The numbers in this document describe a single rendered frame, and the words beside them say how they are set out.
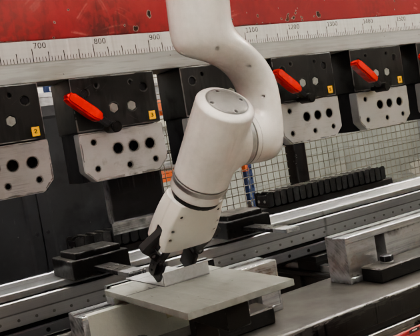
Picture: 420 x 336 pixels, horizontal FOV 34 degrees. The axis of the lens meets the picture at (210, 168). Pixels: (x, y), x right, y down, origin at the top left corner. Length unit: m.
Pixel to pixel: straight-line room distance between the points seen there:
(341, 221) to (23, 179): 0.94
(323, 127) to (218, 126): 0.48
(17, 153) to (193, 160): 0.27
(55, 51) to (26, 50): 0.05
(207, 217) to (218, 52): 0.25
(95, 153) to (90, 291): 0.39
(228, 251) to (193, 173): 0.62
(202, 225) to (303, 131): 0.36
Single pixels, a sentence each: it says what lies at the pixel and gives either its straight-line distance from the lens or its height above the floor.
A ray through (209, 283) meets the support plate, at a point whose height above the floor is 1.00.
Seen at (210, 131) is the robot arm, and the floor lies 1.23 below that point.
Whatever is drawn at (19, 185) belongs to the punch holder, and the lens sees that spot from 1.06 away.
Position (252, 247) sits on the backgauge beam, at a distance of 1.60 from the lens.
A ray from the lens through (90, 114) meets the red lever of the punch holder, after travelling 1.07.
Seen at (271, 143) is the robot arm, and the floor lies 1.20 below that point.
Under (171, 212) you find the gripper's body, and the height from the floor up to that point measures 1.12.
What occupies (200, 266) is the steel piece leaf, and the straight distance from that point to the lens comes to 1.12.
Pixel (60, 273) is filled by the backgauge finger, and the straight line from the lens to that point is 1.41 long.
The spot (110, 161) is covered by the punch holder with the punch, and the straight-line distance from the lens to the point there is 1.11.
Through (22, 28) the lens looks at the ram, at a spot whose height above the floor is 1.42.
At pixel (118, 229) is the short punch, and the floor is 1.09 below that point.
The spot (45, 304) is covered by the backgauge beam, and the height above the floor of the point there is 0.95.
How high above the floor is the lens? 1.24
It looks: 4 degrees down
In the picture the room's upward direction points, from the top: 9 degrees counter-clockwise
